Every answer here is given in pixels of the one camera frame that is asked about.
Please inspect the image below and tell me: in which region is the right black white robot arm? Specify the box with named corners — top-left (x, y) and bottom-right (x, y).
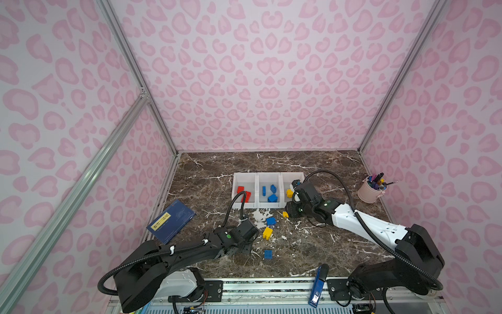
top-left (285, 175), bottom-right (445, 299)

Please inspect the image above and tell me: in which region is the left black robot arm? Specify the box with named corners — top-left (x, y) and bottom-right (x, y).
top-left (97, 191), bottom-right (259, 313)

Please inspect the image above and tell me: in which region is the white bin right compartment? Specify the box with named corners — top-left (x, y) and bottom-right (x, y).
top-left (279, 172), bottom-right (305, 208)

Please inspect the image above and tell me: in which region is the white bin compartment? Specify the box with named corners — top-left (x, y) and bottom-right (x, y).
top-left (279, 172), bottom-right (305, 208)
top-left (258, 172), bottom-right (281, 209)
top-left (231, 173), bottom-right (259, 209)

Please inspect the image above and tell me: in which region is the blue lego front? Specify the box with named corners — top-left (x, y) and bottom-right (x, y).
top-left (264, 250), bottom-right (273, 260)

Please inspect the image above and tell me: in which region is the white bin middle compartment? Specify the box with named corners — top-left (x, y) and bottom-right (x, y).
top-left (258, 172), bottom-right (281, 209)

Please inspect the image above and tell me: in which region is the white bin left compartment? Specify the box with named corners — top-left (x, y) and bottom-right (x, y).
top-left (231, 173), bottom-right (259, 209)

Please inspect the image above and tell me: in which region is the pink pen cup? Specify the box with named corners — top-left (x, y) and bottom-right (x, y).
top-left (357, 173), bottom-right (397, 204)

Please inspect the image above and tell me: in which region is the dark blue notebook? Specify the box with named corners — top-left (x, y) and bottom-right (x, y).
top-left (146, 200), bottom-right (196, 244)

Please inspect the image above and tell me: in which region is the blue stapler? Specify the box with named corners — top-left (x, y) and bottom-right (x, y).
top-left (308, 264), bottom-right (329, 308)

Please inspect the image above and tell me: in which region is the white tape roll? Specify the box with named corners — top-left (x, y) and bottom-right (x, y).
top-left (414, 290), bottom-right (443, 302)

